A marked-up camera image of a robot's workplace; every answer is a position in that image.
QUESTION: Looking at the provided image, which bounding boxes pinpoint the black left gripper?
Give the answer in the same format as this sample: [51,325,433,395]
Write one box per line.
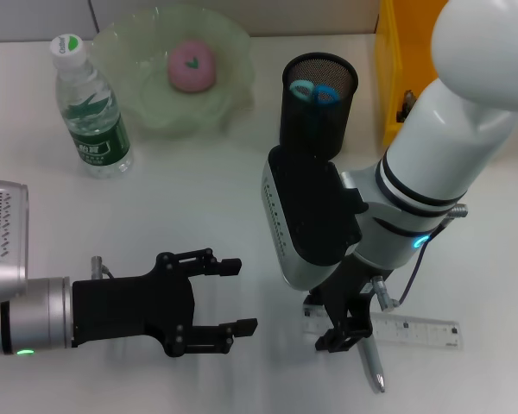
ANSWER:
[71,247,259,359]

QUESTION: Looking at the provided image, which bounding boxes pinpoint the blue teal scissors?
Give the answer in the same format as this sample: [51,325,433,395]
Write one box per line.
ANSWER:
[288,79,340,107]

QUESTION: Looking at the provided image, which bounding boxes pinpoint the clear green-label water bottle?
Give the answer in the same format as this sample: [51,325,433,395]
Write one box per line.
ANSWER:
[49,33,136,180]

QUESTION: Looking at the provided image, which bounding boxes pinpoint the gripper cable with plug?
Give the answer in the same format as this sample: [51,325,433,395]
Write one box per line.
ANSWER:
[370,204,470,312]
[90,255,117,281]

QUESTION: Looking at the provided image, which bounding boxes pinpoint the silver grey pen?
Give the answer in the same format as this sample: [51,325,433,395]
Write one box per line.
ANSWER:
[357,336,387,394]

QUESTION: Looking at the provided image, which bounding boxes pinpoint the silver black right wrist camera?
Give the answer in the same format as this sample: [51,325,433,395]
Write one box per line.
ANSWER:
[261,145,369,292]

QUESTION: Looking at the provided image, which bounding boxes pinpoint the clear plastic ruler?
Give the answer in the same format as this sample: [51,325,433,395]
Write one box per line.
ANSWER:
[301,304,465,352]

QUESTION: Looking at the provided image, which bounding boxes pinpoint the yellow plastic bin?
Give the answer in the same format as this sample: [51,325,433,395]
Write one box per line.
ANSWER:
[374,0,441,148]

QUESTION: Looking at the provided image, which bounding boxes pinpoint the black mesh pen holder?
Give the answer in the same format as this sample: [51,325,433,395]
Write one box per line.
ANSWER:
[279,52,360,163]

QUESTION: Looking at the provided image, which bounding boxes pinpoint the right gripper cable with plug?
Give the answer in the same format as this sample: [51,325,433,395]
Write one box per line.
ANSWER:
[370,204,470,312]

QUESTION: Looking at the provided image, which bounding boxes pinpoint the green glass fruit plate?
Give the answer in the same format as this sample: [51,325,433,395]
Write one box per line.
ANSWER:
[90,4,257,140]

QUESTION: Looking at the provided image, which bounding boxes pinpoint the left gripper cable with plug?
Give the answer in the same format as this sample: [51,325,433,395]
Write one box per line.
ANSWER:
[90,255,117,281]

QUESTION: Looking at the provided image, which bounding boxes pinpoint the pink toy peach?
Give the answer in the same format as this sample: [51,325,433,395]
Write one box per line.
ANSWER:
[167,38,218,94]

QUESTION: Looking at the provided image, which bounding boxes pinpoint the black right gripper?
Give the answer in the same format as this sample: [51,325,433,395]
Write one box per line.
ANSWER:
[307,254,395,354]

